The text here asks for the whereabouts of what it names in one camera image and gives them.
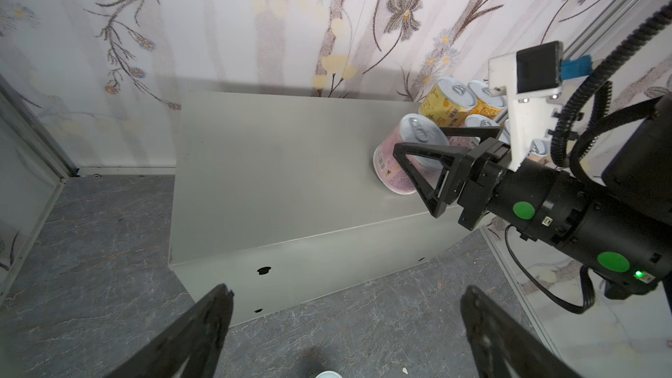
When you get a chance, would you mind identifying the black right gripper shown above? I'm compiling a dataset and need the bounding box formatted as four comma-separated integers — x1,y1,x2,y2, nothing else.
393,126,511,230

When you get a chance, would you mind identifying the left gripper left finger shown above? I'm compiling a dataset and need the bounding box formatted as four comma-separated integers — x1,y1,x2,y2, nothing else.
108,283,234,377

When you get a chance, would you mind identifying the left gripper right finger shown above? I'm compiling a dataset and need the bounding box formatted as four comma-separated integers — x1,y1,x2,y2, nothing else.
460,285,578,377

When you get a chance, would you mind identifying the yellow white label can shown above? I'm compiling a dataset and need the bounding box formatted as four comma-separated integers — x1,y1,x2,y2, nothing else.
419,77,478,128

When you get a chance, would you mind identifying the pink label can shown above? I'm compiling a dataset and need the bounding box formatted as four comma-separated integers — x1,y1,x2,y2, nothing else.
372,112,451,196

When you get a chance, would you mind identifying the orange persimmon label can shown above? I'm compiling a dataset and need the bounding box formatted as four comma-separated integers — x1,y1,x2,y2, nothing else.
449,115,551,165

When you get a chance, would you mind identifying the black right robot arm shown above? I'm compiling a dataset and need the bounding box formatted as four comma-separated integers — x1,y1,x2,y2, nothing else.
393,5,671,314

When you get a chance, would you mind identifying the blue label can upper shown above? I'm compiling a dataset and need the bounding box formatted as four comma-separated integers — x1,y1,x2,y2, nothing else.
315,370,343,378

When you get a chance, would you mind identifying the grey metal cabinet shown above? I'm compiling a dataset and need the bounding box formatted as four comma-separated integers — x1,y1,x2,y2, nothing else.
169,92,467,325

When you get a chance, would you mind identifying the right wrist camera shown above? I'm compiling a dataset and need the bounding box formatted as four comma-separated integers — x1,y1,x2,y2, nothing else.
488,41,593,172

